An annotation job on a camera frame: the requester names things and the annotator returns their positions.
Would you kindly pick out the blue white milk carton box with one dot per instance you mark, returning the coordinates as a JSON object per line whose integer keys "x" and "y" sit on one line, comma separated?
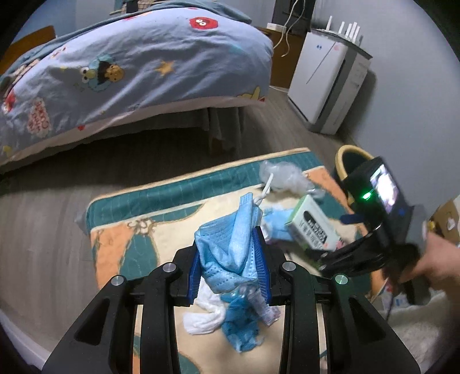
{"x": 446, "y": 220}

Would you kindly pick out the blue face mask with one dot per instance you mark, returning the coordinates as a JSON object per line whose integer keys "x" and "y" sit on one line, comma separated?
{"x": 227, "y": 248}

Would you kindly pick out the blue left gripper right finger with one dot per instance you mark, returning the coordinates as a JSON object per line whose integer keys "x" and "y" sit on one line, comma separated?
{"x": 262, "y": 269}

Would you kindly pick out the dark grey bed skirt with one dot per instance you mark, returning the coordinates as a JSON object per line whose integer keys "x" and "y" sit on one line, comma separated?
{"x": 224, "y": 126}

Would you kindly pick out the white air purifier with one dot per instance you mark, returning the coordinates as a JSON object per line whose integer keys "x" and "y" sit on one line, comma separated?
{"x": 328, "y": 76}

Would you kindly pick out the clear plastic wrap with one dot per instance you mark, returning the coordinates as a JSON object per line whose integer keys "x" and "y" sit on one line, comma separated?
{"x": 287, "y": 177}

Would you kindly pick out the yellow and teal trash bin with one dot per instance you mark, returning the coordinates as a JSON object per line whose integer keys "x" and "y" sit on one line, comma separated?
{"x": 346, "y": 160}

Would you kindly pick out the white tissue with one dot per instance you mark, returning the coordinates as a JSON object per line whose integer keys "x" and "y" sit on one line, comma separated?
{"x": 213, "y": 312}

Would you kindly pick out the white fluffy cloth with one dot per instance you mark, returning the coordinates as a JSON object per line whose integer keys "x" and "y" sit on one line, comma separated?
{"x": 430, "y": 332}

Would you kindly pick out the brown wooden cabinet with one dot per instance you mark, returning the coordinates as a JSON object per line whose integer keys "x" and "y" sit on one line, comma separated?
{"x": 284, "y": 61}

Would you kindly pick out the person right hand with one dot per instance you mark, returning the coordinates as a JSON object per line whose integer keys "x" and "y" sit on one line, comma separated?
{"x": 439, "y": 264}

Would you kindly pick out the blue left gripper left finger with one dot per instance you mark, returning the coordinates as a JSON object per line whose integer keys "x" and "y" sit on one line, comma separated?
{"x": 194, "y": 278}

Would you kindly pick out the white green small carton box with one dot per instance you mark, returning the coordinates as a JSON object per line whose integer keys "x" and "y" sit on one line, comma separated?
{"x": 311, "y": 228}

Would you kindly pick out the teal and orange patterned mat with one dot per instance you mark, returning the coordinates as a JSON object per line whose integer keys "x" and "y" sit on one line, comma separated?
{"x": 135, "y": 230}

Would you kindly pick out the wooden headboard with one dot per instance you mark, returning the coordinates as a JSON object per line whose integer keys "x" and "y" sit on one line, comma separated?
{"x": 20, "y": 47}

